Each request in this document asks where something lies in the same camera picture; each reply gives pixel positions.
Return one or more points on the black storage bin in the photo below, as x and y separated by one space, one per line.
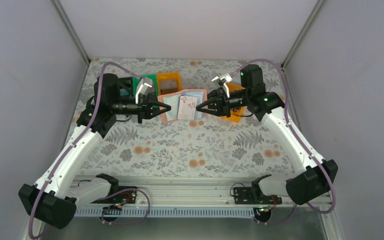
126 87

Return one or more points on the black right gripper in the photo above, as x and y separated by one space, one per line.
223 103

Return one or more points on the white floral credit card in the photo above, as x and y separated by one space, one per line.
187 107

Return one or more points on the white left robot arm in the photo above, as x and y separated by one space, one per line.
51 199

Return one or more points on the green storage bin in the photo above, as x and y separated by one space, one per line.
153 77

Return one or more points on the floral tablecloth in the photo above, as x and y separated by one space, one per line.
211 147

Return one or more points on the aluminium mounting rail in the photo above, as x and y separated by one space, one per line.
180 197

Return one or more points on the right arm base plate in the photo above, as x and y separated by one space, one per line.
245 196

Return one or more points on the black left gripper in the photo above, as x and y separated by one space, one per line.
142 108

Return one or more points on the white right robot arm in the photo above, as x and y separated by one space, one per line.
314 175

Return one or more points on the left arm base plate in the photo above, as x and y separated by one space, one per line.
126 197

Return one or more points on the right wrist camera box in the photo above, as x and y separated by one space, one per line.
221 82

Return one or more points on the orange storage bin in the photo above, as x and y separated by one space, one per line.
236 113

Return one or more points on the yellow storage bin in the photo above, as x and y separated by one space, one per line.
168 82

